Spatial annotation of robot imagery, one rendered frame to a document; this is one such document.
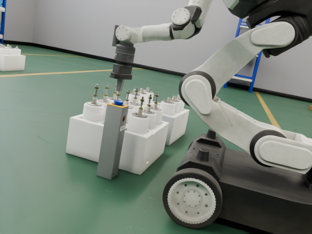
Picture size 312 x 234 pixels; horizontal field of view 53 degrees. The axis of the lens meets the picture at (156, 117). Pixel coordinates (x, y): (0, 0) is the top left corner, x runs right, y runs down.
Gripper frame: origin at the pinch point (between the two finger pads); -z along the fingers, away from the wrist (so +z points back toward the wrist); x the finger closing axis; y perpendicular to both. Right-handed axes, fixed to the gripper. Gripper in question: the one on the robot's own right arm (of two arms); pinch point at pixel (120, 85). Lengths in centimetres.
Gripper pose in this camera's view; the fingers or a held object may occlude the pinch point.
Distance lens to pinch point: 148.3
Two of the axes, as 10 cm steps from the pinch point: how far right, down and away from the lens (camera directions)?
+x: 5.7, -0.7, 8.2
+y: -8.0, -2.7, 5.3
